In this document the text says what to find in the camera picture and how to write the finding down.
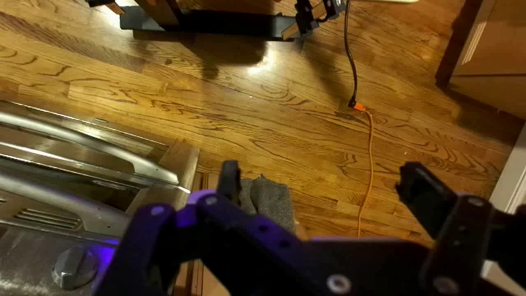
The round steel stove knob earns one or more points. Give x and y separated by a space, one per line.
74 266

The stainless steel gas range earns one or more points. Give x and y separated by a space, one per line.
60 186

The wooden side cabinet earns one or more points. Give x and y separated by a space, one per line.
487 54

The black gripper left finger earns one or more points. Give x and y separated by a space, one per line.
229 181

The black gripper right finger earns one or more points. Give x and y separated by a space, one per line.
425 191

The black robot stand base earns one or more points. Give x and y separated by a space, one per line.
219 21

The gray striped hand towel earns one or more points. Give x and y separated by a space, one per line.
268 197

